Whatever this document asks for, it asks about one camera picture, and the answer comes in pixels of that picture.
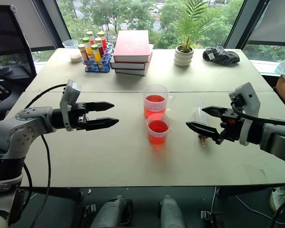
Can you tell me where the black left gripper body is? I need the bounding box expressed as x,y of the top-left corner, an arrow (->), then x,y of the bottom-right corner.
71,102 -> 90,131

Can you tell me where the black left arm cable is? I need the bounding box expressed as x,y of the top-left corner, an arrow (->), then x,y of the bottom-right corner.
23,84 -> 67,228

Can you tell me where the black mesh office chair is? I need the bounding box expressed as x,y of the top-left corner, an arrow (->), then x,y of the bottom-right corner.
0,4 -> 38,84

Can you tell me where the large beaker red liquid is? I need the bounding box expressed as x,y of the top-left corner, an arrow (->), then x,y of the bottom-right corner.
142,84 -> 175,119

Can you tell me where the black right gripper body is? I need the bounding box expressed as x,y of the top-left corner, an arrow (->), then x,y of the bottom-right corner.
218,108 -> 244,143

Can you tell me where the beige cap tube red liquid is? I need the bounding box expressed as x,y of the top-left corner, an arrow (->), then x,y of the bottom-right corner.
97,31 -> 108,51
95,37 -> 105,57

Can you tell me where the white sneaker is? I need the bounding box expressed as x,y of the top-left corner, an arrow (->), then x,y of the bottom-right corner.
268,186 -> 285,213

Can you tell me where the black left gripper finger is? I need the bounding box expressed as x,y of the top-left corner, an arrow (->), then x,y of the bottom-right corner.
86,117 -> 120,132
85,101 -> 115,113

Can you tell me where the blue test tube rack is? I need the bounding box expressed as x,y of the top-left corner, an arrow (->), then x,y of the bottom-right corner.
82,42 -> 115,73

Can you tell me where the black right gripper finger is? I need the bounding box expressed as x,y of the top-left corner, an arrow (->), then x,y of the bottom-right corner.
201,105 -> 228,117
185,121 -> 223,145

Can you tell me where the small black metal clamp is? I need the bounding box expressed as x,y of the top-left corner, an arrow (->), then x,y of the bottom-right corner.
200,209 -> 216,223
85,203 -> 97,217

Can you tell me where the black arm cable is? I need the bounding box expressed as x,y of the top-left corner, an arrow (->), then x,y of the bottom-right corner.
230,101 -> 285,127
23,84 -> 67,228

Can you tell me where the large red hardcover book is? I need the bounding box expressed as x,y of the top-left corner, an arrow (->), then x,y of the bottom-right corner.
113,29 -> 151,64

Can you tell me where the thin white floor cable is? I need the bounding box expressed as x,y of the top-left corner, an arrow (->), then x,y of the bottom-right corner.
210,187 -> 285,225

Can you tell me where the beige cap tube orange liquid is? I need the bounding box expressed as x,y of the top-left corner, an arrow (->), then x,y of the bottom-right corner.
77,43 -> 90,63

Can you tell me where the green cap tube yellow liquid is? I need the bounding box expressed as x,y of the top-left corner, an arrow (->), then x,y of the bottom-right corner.
82,37 -> 94,57
90,44 -> 102,64

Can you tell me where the black floor cable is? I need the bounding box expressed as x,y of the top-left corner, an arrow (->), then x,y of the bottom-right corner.
268,194 -> 285,228

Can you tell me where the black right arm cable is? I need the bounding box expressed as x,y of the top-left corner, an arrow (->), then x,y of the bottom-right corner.
230,101 -> 285,127

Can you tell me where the black table leg bar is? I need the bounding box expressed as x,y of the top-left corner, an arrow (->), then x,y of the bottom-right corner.
215,186 -> 277,198
20,187 -> 85,201

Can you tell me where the green plant in white pot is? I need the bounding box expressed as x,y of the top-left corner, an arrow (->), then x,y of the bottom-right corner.
173,0 -> 218,67

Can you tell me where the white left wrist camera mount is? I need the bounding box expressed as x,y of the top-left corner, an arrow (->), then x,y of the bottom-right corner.
59,79 -> 82,132

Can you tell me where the small beaker red liquid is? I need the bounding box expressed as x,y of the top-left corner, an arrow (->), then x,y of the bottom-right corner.
145,113 -> 174,146

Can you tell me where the dark grey crumpled cloth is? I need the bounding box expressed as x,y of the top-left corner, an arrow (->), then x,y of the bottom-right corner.
202,46 -> 241,66

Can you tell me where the clear empty plastic beaker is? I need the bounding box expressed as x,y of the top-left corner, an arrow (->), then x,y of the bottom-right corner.
62,39 -> 79,56

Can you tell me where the grey rounded robot leg shape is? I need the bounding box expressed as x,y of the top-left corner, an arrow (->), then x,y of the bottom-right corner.
89,195 -> 134,228
158,195 -> 187,228

